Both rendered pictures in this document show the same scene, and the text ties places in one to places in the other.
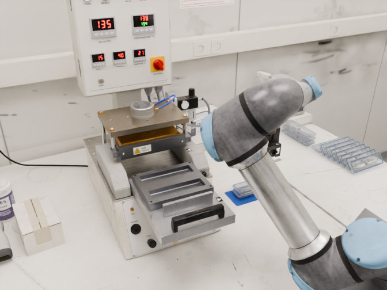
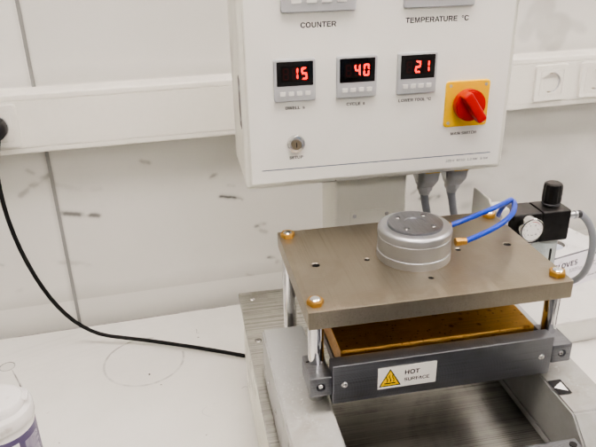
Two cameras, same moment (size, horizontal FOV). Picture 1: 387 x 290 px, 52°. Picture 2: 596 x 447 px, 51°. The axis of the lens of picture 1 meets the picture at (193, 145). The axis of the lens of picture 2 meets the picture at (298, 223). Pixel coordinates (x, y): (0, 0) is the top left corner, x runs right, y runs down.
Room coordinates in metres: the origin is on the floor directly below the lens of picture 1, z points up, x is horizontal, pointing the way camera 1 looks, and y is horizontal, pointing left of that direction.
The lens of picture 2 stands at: (0.62, 0.14, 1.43)
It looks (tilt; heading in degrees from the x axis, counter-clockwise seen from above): 25 degrees down; 15
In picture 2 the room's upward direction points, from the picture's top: 1 degrees counter-clockwise
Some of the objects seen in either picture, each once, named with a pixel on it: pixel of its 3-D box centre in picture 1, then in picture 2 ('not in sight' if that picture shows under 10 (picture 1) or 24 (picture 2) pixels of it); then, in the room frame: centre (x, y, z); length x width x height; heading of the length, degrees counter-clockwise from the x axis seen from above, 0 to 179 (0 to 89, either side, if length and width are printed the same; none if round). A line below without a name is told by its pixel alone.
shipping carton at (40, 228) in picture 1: (38, 223); not in sight; (1.04, 0.52, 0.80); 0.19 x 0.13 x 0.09; 28
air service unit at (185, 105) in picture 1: (186, 107); (531, 236); (1.44, 0.03, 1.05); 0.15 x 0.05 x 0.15; 115
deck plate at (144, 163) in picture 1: (142, 156); (395, 372); (1.26, 0.19, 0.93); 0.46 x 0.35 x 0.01; 25
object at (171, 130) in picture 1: (145, 125); (418, 288); (1.23, 0.17, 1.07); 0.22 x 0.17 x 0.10; 115
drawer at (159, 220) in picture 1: (178, 195); not in sight; (0.95, 0.04, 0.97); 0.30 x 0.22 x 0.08; 25
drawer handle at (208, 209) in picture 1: (198, 217); not in sight; (0.83, -0.01, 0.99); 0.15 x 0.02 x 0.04; 115
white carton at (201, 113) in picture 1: (201, 119); (537, 262); (1.79, -0.04, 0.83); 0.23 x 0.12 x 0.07; 130
